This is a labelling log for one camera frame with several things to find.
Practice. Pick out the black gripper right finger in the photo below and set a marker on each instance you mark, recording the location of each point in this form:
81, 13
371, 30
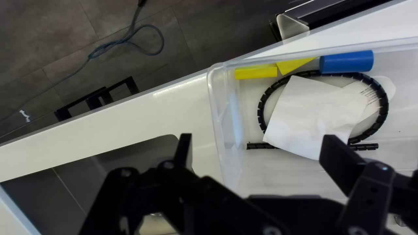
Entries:
370, 191

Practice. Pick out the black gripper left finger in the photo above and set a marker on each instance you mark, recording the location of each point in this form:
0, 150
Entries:
131, 196

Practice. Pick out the blue cylinder block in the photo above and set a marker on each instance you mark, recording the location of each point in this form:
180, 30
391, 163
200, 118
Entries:
346, 62

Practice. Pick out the clear plastic lunchbox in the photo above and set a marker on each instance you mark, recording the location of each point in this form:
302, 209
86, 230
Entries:
226, 131

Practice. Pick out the yellow wedge block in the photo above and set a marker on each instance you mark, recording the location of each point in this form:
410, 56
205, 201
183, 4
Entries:
289, 65

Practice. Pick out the yellow rectangular block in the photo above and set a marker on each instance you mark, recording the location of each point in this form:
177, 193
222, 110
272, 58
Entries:
255, 72

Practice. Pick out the white paper napkin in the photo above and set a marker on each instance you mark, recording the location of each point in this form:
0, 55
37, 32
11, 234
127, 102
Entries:
308, 118

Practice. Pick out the black floor stand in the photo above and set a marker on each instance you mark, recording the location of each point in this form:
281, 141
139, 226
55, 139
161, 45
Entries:
93, 99

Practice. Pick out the black ribbed strip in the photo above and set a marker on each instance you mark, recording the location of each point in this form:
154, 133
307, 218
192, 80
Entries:
256, 145

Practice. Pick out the small white floor scrap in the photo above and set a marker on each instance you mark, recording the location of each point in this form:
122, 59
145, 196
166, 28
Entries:
25, 115

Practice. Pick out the clear plastic corner piece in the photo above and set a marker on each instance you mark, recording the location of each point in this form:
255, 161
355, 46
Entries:
291, 26

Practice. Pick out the black under-counter frame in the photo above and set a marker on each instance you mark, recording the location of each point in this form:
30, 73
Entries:
331, 8

